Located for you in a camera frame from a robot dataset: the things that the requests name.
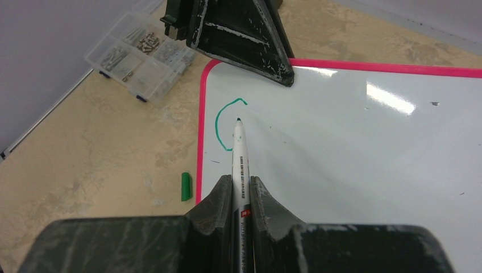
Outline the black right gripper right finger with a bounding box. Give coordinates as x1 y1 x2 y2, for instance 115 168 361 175
250 176 453 272

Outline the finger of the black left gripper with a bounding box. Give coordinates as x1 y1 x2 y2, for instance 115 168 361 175
160 0 294 87

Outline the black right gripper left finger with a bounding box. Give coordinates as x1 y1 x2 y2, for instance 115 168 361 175
19 175 232 272

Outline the white green whiteboard marker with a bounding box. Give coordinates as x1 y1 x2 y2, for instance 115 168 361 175
231 118 255 272

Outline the green marker cap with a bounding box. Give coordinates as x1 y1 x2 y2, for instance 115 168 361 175
181 172 193 201

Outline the pink framed whiteboard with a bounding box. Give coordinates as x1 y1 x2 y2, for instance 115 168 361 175
196 59 481 272

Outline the clear plastic screw box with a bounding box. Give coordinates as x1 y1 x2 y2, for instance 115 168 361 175
84 1 196 105

